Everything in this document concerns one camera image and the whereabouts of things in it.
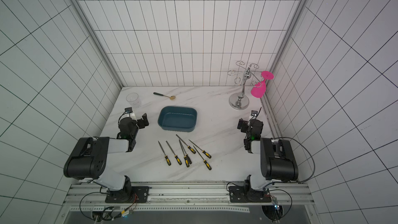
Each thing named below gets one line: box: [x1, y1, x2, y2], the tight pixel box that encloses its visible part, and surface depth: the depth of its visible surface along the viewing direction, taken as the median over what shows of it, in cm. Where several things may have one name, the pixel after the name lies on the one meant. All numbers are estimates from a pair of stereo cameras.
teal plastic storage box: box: [157, 105, 198, 133], surface depth 102 cm
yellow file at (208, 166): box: [192, 145, 212, 171], surface depth 83 cm
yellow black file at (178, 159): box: [165, 140, 182, 166], surface depth 85 cm
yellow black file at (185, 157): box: [178, 138, 190, 168], surface depth 85 cm
